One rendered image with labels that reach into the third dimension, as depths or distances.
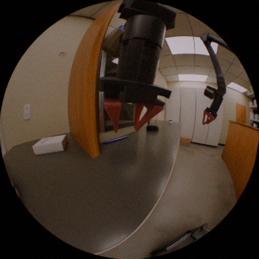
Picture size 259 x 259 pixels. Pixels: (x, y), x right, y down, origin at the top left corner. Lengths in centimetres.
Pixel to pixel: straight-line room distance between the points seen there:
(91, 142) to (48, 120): 56
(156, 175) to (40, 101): 81
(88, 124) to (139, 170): 18
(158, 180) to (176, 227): 105
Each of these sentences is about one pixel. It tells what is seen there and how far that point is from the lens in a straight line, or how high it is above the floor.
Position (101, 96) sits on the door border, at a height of 115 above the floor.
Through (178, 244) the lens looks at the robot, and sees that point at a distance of 94.
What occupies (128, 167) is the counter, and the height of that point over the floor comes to 94.
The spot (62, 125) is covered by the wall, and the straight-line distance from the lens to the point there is 73.
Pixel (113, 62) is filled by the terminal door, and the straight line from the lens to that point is 45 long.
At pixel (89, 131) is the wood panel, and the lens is 23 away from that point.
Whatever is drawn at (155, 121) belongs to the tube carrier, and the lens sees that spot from 57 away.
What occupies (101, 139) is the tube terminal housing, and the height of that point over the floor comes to 96.
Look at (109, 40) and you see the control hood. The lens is 46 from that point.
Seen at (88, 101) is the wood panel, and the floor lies 111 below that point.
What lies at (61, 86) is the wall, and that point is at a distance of 77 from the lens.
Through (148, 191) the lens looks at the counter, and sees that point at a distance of 16.
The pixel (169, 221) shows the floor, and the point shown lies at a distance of 117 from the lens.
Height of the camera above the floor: 107
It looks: 13 degrees down
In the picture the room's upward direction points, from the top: straight up
